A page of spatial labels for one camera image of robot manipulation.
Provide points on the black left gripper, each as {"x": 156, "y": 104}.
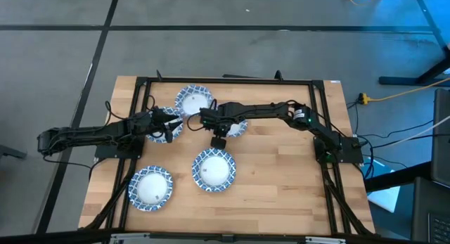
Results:
{"x": 157, "y": 120}

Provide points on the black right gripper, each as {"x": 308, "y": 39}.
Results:
{"x": 214, "y": 119}

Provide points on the blue-rimmed white paper bowl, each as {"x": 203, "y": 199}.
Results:
{"x": 175, "y": 131}
{"x": 240, "y": 128}
{"x": 213, "y": 173}
{"x": 191, "y": 103}
{"x": 150, "y": 189}

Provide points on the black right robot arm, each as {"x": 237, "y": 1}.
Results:
{"x": 263, "y": 110}

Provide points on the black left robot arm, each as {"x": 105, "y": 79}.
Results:
{"x": 88, "y": 133}

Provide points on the grey furniture foot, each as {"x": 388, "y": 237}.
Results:
{"x": 10, "y": 152}

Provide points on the blue and white sheet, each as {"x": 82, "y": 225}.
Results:
{"x": 386, "y": 198}

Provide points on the black floor beam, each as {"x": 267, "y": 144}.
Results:
{"x": 397, "y": 177}

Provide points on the dark grey equipment case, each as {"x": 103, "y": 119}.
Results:
{"x": 442, "y": 138}

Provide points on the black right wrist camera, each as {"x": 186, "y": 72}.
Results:
{"x": 218, "y": 143}

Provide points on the black aluminium table frame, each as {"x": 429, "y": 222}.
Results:
{"x": 228, "y": 81}

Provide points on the black triangular bracket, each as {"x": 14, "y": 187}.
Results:
{"x": 159, "y": 76}
{"x": 278, "y": 76}

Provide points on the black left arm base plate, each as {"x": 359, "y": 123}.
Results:
{"x": 105, "y": 152}

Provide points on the silver-ended black rail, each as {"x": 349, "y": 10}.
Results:
{"x": 226, "y": 238}

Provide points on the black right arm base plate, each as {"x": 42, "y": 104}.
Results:
{"x": 351, "y": 156}

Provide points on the black desk frame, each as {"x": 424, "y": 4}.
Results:
{"x": 432, "y": 73}

